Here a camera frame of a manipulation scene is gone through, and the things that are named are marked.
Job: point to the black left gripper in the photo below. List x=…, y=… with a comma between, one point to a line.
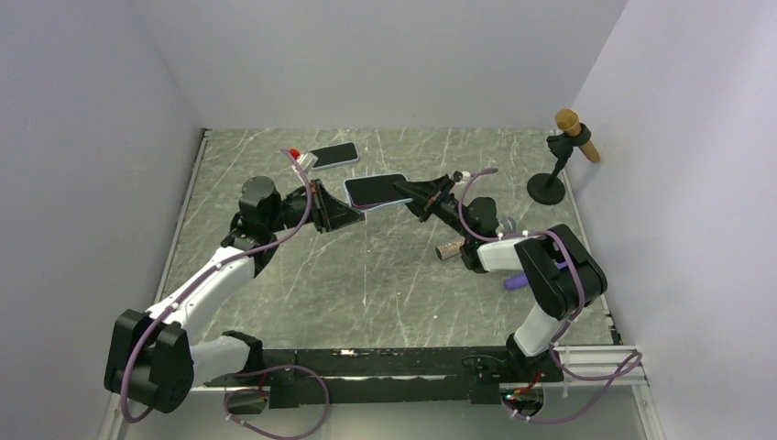
x=327, y=212

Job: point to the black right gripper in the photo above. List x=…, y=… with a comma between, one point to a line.
x=427, y=196

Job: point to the black phone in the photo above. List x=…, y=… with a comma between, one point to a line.
x=335, y=155
x=371, y=192

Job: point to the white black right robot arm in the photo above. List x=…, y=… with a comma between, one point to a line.
x=563, y=276

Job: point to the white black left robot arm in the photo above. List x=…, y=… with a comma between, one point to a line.
x=151, y=359

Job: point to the black phone in lilac case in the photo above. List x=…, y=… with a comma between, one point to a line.
x=335, y=155

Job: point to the glitter rhinestone microphone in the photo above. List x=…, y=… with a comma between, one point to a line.
x=506, y=225

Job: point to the black round mic stand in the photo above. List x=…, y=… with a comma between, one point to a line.
x=547, y=188

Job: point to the purple microphone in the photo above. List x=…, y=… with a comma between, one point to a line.
x=523, y=279

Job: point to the gold microphone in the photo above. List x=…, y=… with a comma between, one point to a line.
x=569, y=122

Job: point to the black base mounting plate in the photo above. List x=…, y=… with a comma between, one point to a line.
x=477, y=374

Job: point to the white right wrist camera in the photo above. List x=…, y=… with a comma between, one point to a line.
x=461, y=176

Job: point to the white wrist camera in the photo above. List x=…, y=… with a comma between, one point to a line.
x=306, y=160
x=461, y=176

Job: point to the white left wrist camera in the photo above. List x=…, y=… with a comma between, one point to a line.
x=306, y=160

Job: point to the aluminium frame rail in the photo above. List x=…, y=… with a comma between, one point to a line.
x=581, y=365

